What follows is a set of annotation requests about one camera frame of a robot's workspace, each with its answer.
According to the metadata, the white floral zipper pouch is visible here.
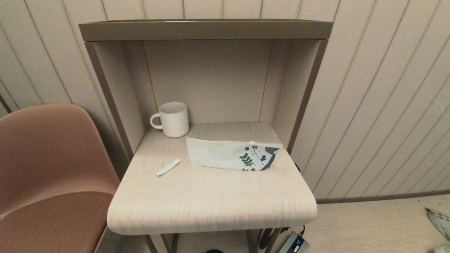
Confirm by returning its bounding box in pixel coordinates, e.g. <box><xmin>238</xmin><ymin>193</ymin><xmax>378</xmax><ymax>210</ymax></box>
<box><xmin>186</xmin><ymin>137</ymin><xmax>283</xmax><ymax>172</ymax></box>

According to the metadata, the white ribbed ceramic mug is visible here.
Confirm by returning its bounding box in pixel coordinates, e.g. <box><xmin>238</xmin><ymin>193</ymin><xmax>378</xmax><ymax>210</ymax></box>
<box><xmin>150</xmin><ymin>102</ymin><xmax>189</xmax><ymax>138</ymax></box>

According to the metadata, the beige brown shelf hutch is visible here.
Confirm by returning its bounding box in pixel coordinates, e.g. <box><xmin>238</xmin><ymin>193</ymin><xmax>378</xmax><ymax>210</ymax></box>
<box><xmin>78</xmin><ymin>19</ymin><xmax>333</xmax><ymax>162</ymax></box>

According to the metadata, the grey power adapter brick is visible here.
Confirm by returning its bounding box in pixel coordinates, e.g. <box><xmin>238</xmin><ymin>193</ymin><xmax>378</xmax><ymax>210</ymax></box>
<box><xmin>278</xmin><ymin>231</ymin><xmax>310</xmax><ymax>253</ymax></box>

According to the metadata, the brown upholstered chair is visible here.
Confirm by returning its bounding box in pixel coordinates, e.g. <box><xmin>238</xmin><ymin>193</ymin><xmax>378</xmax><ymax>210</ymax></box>
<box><xmin>0</xmin><ymin>103</ymin><xmax>121</xmax><ymax>253</ymax></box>

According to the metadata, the crumpled grey patterned floor item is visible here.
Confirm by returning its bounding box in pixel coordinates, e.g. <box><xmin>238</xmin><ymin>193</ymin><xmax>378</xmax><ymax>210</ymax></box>
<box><xmin>425</xmin><ymin>207</ymin><xmax>450</xmax><ymax>241</ymax></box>

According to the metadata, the dark table leg frame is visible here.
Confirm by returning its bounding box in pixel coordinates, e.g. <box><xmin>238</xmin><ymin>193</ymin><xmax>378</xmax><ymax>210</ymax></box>
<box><xmin>143</xmin><ymin>228</ymin><xmax>282</xmax><ymax>253</ymax></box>

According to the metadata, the brown wall baseboard strip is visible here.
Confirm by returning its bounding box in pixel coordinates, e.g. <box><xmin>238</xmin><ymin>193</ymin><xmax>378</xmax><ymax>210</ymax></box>
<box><xmin>316</xmin><ymin>190</ymin><xmax>450</xmax><ymax>204</ymax></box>

